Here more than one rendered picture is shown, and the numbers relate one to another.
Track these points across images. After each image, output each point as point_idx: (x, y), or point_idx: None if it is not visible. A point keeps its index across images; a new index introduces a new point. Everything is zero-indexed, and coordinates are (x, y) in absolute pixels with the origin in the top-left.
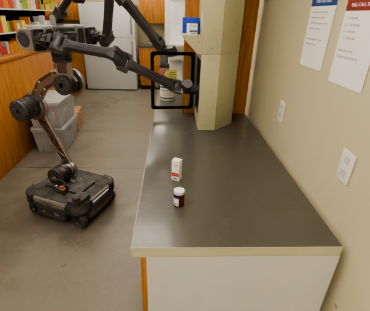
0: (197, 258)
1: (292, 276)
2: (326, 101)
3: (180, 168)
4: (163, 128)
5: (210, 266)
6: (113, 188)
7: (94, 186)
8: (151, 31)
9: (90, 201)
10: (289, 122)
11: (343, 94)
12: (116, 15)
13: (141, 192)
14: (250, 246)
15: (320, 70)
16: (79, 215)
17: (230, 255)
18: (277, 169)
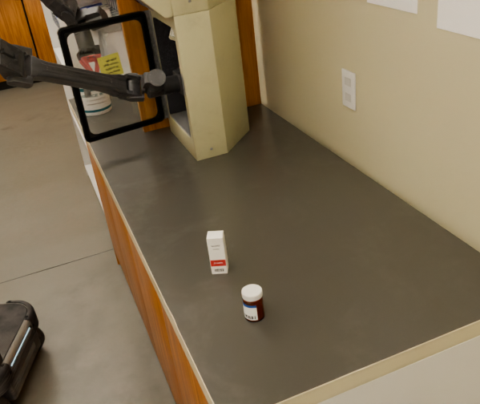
0: (336, 398)
1: (479, 368)
2: (442, 63)
3: (224, 248)
4: (130, 175)
5: (358, 402)
6: (38, 323)
7: None
8: None
9: (6, 365)
10: (371, 107)
11: (473, 48)
12: None
13: (173, 317)
14: (413, 345)
15: (416, 10)
16: None
17: (385, 372)
18: (377, 195)
